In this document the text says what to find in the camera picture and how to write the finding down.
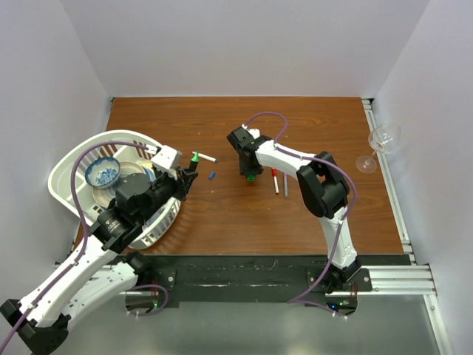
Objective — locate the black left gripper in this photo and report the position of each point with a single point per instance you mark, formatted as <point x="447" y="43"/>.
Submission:
<point x="182" y="186"/>

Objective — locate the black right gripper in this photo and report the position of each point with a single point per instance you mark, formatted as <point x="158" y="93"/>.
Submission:
<point x="246" y="170"/>

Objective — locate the black green highlighter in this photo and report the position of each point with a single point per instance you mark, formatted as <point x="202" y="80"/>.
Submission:
<point x="194" y="162"/>

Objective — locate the white blue-tipped marker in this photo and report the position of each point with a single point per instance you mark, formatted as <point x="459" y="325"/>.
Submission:
<point x="208" y="158"/>

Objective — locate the white red-tipped marker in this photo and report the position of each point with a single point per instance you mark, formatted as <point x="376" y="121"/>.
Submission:
<point x="276" y="185"/>

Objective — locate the purple marker pen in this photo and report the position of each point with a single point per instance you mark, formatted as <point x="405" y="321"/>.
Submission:
<point x="286" y="186"/>

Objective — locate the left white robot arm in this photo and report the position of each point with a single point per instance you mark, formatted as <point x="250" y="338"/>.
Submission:
<point x="44" y="317"/>

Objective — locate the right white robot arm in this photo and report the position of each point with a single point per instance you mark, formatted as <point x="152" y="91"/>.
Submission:
<point x="323" y="186"/>

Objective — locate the blue white ceramic bowl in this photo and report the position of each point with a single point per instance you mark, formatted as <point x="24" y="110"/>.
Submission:
<point x="103" y="172"/>

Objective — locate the stacked ceramic plates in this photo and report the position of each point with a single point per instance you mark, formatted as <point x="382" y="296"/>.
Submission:
<point x="103" y="196"/>

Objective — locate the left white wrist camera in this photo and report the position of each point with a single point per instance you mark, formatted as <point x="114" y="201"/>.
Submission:
<point x="166" y="159"/>

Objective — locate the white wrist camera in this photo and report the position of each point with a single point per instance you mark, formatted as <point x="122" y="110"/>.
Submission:
<point x="253" y="132"/>
<point x="166" y="159"/>

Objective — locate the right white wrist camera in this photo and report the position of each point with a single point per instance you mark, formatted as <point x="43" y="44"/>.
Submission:
<point x="253" y="132"/>

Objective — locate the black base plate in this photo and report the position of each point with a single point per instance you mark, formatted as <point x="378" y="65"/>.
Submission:
<point x="345" y="305"/>

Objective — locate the aluminium frame rail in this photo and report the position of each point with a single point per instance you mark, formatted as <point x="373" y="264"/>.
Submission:
<point x="399" y="279"/>

